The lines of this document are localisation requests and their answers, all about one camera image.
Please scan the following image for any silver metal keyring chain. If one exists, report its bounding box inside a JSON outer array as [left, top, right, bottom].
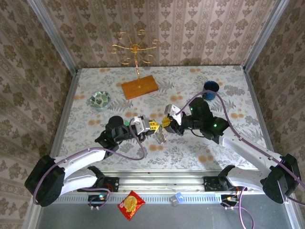
[[153, 128, 167, 146]]

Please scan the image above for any dark blue mug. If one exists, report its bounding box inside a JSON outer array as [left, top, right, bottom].
[[202, 80, 221, 101]]

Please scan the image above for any leaf-patterned bowl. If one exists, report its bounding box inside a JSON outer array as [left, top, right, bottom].
[[90, 90, 112, 111]]

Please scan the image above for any small black circuit board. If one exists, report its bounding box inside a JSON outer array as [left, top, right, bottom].
[[88, 194, 108, 204], [221, 194, 239, 204]]

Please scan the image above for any small blue white packet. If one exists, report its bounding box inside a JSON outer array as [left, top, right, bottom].
[[169, 192, 185, 207]]

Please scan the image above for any red snack packet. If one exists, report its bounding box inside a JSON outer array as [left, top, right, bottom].
[[117, 190, 146, 221]]

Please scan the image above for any grey metal panel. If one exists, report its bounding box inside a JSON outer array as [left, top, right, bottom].
[[35, 193, 296, 229]]

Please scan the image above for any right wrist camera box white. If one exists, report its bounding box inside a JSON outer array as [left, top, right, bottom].
[[164, 104, 184, 124]]

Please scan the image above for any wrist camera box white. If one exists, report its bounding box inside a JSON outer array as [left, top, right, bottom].
[[164, 104, 184, 124], [130, 115, 152, 135]]

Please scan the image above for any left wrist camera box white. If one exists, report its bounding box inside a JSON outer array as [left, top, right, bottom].
[[130, 115, 152, 135]]

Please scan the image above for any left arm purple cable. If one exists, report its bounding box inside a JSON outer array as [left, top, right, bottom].
[[32, 119, 147, 211]]

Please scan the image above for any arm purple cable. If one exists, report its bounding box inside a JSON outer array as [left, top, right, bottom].
[[180, 90, 305, 229], [32, 119, 147, 211]]

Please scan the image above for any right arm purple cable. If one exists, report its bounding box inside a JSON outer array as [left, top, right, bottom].
[[180, 90, 305, 229]]

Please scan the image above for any gold wire stand wooden base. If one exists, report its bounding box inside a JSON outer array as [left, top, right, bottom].
[[109, 30, 160, 101]]

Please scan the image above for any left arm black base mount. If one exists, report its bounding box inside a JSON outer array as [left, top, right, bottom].
[[76, 177, 120, 193]]

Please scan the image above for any aluminium side rail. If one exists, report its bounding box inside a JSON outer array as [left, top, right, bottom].
[[242, 66, 283, 175], [43, 68, 82, 176]]

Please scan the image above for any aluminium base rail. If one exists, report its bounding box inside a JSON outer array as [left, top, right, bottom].
[[33, 173, 293, 193]]

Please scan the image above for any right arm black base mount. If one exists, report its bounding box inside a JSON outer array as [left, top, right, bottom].
[[203, 176, 248, 192]]

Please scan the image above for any slotted aluminium cable duct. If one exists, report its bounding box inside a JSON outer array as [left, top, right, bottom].
[[41, 193, 224, 204]]

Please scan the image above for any aluminium corner post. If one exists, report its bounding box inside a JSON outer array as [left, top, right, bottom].
[[27, 0, 80, 75], [243, 0, 290, 72]]

